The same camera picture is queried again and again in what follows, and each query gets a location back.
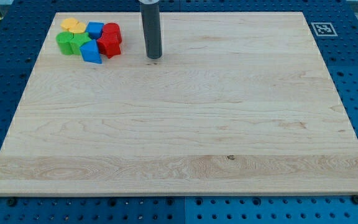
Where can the light wooden board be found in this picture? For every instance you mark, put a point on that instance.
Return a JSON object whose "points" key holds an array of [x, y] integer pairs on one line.
{"points": [[240, 103]]}

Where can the red star block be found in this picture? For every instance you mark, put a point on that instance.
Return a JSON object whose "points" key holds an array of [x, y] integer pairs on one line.
{"points": [[109, 44]]}

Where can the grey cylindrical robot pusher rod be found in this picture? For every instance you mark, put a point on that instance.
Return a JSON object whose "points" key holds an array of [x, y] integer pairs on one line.
{"points": [[150, 14]]}

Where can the red cylinder block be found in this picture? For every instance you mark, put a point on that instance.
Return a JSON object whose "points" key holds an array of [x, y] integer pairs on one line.
{"points": [[112, 29]]}

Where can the blue triangle block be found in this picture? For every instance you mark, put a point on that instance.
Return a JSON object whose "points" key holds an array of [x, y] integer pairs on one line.
{"points": [[90, 52]]}

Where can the blue cube block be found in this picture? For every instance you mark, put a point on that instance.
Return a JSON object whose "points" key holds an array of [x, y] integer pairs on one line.
{"points": [[94, 29]]}

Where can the green pentagon block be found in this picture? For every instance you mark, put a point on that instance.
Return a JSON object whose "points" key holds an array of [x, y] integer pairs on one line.
{"points": [[77, 41]]}

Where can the green cylinder block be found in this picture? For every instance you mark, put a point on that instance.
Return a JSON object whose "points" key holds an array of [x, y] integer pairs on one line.
{"points": [[63, 40]]}

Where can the yellow heart block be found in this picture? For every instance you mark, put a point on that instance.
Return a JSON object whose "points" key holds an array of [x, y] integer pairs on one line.
{"points": [[78, 28]]}

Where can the yellow hexagon block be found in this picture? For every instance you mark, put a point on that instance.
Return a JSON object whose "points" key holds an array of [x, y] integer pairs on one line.
{"points": [[68, 23]]}

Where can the white fiducial marker tag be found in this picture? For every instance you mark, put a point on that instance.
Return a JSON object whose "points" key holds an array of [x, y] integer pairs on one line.
{"points": [[324, 29]]}

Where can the blue perforated table panel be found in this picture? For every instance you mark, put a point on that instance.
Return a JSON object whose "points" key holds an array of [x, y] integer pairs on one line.
{"points": [[22, 33]]}

